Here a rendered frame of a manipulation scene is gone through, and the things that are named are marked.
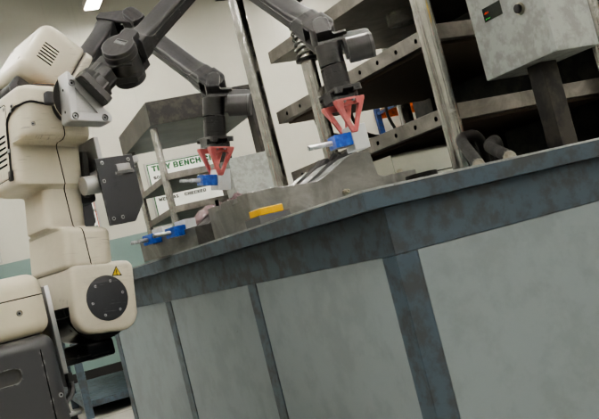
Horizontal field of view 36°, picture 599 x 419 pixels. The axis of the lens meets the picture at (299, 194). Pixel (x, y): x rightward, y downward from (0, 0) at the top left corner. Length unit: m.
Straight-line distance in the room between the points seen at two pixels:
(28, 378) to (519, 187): 1.04
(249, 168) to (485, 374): 5.13
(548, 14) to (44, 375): 1.57
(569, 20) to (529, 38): 0.11
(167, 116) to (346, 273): 5.19
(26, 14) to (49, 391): 8.24
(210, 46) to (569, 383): 8.59
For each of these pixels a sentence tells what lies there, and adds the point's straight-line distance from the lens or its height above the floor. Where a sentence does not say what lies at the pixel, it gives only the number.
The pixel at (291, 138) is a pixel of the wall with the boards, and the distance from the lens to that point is 10.24.
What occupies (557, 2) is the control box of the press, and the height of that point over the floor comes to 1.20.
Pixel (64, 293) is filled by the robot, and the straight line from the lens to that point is 2.20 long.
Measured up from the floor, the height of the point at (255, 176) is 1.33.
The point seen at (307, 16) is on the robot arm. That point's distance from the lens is 2.14.
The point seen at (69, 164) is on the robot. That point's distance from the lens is 2.25.
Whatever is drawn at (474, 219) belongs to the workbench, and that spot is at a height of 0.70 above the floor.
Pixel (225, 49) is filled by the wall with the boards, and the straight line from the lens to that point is 10.27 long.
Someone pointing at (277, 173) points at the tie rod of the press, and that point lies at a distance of 3.75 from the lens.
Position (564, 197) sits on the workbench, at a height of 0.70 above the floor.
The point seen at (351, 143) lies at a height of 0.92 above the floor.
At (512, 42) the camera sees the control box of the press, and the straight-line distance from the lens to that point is 2.71.
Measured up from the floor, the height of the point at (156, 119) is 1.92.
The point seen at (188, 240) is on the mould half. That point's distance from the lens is 2.54.
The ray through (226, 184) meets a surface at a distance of 2.43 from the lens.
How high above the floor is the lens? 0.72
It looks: 3 degrees up
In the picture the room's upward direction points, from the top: 14 degrees counter-clockwise
